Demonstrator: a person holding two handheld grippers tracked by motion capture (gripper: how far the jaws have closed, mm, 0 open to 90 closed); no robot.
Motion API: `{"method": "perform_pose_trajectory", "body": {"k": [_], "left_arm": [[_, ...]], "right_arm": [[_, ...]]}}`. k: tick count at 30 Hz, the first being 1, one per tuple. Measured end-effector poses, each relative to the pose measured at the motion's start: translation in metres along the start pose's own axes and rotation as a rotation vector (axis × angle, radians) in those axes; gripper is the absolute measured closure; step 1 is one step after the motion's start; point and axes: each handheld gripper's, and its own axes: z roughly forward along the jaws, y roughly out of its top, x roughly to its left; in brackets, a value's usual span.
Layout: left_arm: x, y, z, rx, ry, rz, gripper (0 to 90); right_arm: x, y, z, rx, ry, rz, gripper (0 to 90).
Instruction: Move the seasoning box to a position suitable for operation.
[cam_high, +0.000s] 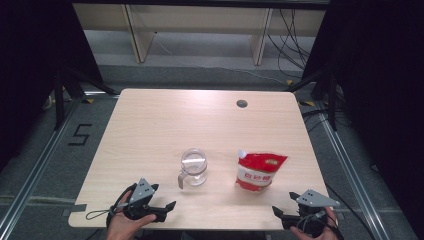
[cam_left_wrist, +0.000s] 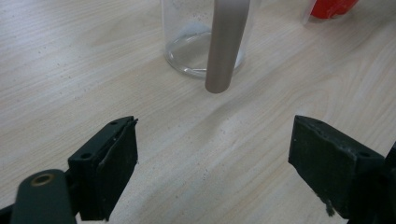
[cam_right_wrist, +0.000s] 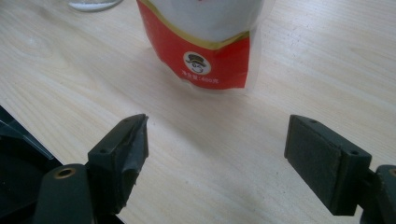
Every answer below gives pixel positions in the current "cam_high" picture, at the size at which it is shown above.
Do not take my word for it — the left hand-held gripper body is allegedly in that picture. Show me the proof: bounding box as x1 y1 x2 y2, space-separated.
123 178 167 223

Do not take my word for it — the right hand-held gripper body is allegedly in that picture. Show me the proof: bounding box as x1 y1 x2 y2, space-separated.
282 189 341 238

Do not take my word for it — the clear glass jar with lid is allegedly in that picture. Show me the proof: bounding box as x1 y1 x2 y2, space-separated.
177 148 209 190

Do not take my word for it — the red and white spout pouch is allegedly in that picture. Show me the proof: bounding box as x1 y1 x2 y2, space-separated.
235 148 289 193

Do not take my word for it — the person's right hand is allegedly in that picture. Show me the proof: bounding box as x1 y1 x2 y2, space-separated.
290 208 344 240

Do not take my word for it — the person's left hand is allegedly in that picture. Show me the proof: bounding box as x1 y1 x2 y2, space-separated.
106 193 157 240

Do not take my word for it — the grey tape strip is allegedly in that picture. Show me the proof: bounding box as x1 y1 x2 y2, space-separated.
61 203 88 218

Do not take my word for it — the black metal stand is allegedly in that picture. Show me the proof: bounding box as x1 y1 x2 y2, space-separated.
53 66 118 131
286 66 339 132

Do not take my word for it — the dark curtain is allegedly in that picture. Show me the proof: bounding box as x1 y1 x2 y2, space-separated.
0 0 105 171
301 0 424 236

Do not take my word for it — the light wooden shelf unit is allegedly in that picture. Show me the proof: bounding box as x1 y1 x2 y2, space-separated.
72 3 327 66

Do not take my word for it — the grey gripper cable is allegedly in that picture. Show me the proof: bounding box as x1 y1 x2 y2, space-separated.
298 210 327 225

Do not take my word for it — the black floor cable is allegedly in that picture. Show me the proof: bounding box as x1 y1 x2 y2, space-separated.
324 183 379 240

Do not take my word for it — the black wrist strap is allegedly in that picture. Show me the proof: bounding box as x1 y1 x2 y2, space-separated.
324 209 345 240
85 183 138 228

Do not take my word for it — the aluminium floor rail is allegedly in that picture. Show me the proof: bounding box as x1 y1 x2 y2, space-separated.
316 106 391 240
0 96 82 236

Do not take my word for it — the thin white floor cable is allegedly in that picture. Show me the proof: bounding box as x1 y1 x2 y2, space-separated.
154 32 289 85

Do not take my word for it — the bundle of black cables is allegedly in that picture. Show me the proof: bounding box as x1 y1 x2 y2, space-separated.
268 8 316 79

